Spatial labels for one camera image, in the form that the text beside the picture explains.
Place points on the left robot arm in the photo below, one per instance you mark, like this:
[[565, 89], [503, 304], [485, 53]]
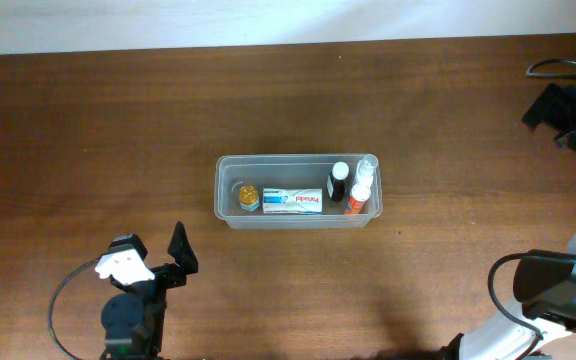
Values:
[[134, 320]]

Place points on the clear plastic container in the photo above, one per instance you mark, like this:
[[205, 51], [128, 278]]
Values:
[[291, 172]]

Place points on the orange tube white cap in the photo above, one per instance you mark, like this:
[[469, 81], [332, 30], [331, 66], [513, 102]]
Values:
[[359, 195]]

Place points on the white spray bottle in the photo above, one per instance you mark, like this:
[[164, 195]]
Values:
[[365, 170]]

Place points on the small jar gold lid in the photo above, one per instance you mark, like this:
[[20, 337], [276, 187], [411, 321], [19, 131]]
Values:
[[249, 198]]

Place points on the dark bottle white cap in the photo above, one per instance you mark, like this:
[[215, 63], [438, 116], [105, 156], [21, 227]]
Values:
[[336, 183]]

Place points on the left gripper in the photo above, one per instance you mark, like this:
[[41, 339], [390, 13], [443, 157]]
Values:
[[163, 275]]

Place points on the white Panadol box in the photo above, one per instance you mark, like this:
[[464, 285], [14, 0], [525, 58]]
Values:
[[292, 201]]

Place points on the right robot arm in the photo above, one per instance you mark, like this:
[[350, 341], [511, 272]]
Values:
[[534, 292]]

